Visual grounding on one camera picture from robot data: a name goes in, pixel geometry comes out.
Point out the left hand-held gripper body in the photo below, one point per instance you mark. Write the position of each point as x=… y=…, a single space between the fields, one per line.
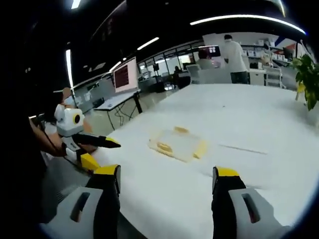
x=66 y=124

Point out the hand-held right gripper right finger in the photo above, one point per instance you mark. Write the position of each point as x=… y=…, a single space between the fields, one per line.
x=229 y=199

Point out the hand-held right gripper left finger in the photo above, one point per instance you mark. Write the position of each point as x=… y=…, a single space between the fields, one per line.
x=99 y=199

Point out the yellow plastic buckle part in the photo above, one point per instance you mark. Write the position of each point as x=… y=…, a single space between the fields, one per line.
x=164 y=147
x=181 y=129

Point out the white desk with black legs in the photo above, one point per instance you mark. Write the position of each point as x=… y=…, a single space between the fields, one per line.
x=117 y=99

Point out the long ceiling light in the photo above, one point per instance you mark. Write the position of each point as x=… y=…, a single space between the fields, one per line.
x=147 y=43
x=69 y=67
x=246 y=18

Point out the yellow strip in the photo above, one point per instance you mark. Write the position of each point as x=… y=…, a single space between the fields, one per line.
x=200 y=149

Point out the computer monitor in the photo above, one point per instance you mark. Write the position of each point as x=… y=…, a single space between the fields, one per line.
x=125 y=76

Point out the clear plastic bag, yellow items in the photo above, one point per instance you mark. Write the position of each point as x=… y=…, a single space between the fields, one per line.
x=179 y=144

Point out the white chair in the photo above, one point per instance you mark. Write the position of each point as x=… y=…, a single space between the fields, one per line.
x=195 y=73

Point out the white cabinet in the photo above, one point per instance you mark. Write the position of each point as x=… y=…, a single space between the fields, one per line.
x=264 y=77

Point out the green potted plant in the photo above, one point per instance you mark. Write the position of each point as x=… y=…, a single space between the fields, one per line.
x=307 y=74

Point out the storage shelf with boxes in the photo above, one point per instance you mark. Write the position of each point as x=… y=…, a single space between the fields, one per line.
x=271 y=51

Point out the wall screen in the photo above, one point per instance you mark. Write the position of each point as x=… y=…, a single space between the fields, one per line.
x=213 y=51

